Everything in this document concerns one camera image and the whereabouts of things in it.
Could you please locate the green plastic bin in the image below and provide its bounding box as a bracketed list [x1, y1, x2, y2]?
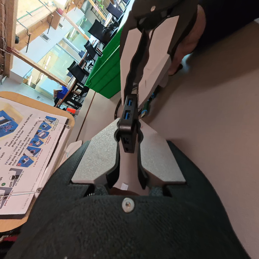
[85, 25, 127, 99]

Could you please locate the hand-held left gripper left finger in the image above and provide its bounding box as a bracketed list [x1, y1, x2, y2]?
[71, 118, 121, 189]

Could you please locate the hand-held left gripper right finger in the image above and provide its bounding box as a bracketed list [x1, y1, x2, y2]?
[138, 119, 186, 190]

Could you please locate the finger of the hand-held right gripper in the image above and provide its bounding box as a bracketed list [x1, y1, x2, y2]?
[119, 28, 151, 106]
[137, 15, 180, 107]

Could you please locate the black office chair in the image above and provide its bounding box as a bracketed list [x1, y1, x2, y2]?
[88, 19, 114, 44]
[84, 40, 103, 61]
[67, 61, 90, 84]

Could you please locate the white tablet stand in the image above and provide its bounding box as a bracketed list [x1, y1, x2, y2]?
[63, 140, 84, 162]

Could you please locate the person's right forearm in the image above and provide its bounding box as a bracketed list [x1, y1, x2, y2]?
[197, 0, 259, 48]

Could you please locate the braided cable with green plugs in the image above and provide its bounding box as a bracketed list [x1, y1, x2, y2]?
[114, 90, 158, 120]

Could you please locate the person's right hand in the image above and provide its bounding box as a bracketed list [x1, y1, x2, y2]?
[168, 4, 207, 77]

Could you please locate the printed instruction sheet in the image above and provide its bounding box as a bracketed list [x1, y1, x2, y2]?
[0, 97, 70, 220]

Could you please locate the instruction sheet on stand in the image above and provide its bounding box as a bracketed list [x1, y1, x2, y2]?
[0, 91, 76, 233]

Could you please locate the black usb hub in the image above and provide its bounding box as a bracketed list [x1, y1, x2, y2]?
[118, 94, 140, 154]

